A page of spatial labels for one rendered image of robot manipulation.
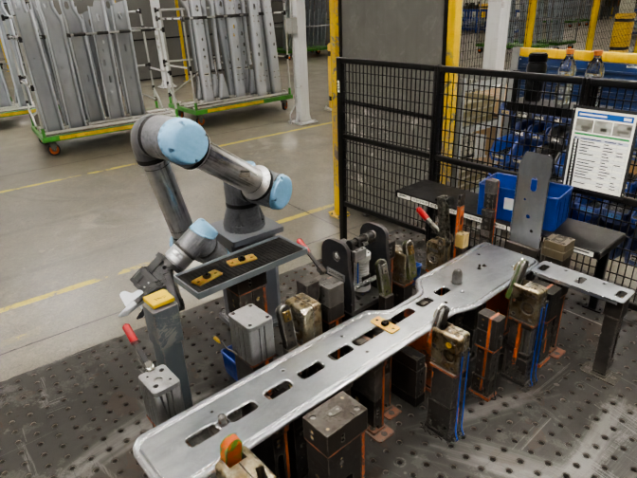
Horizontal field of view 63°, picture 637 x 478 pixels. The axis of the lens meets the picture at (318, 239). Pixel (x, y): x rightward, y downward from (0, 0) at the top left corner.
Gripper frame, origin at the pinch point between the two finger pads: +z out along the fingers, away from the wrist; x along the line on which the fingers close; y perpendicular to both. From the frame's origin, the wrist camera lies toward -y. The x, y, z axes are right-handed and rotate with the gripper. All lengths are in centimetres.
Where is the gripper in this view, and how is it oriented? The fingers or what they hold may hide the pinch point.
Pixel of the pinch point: (129, 320)
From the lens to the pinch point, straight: 159.7
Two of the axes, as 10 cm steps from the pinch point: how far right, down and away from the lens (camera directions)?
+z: -6.6, 7.4, -1.5
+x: 0.1, -1.9, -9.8
